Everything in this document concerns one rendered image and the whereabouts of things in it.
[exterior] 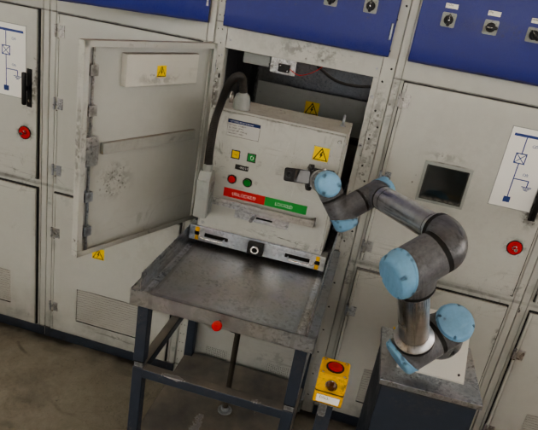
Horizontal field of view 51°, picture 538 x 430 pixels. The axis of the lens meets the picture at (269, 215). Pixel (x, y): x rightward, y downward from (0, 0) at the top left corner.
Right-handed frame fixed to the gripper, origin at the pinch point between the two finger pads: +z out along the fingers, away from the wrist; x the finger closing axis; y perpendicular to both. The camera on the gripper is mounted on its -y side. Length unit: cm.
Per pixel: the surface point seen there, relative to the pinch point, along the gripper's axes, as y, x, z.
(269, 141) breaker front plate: -14.4, 10.1, 3.5
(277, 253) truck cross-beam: -4.7, -31.4, 10.6
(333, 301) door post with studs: 26, -54, 36
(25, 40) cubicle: -117, 36, 49
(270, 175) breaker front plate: -12.1, -2.1, 6.1
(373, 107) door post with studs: 23.4, 28.6, 14.4
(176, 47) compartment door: -52, 38, 10
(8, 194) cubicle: -126, -32, 70
